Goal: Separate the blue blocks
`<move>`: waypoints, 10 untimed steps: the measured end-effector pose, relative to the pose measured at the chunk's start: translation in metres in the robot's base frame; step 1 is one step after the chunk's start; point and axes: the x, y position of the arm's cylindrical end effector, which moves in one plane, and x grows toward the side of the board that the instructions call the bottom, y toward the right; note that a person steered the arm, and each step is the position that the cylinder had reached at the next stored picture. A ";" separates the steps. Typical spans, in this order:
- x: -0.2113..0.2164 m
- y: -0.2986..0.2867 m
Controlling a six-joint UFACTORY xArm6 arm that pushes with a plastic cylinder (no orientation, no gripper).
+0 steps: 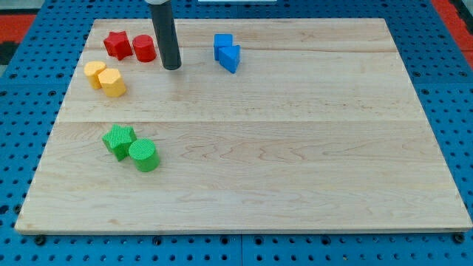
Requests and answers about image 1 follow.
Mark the green star block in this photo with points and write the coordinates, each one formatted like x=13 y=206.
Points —
x=118 y=140

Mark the red cylinder block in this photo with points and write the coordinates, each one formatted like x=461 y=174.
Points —
x=144 y=48

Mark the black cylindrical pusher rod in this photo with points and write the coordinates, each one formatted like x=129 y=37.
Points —
x=164 y=28

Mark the wooden board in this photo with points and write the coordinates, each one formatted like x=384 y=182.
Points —
x=320 y=130

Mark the blue cube block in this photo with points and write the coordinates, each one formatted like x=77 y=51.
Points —
x=222 y=42

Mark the blue triangle block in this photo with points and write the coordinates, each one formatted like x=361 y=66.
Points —
x=229 y=57

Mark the red star block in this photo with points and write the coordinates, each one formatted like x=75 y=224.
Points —
x=117 y=45

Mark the yellow cylinder block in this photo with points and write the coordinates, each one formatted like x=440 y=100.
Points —
x=91 y=70

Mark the yellow hexagon block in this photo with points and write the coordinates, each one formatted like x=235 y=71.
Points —
x=112 y=83

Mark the green cylinder block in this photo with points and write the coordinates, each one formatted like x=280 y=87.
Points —
x=143 y=153

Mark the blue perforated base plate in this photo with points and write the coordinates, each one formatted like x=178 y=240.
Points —
x=36 y=80

